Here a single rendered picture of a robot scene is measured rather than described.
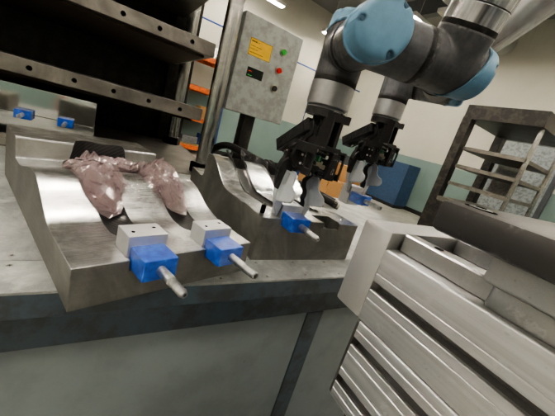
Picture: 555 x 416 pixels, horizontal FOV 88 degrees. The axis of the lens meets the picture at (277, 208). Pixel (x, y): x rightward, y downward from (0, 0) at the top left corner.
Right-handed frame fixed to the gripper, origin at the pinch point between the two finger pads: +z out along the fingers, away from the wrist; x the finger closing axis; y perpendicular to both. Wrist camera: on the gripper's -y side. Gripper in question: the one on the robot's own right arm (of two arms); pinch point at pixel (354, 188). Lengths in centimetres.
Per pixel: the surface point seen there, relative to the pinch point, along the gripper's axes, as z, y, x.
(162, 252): 8, 24, -55
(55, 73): -8, -67, -76
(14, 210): 15, -2, -74
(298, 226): 6.0, 17.7, -29.9
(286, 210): 4.3, 13.6, -30.8
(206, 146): 4, -60, -25
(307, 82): -153, -679, 416
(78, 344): 28, 16, -62
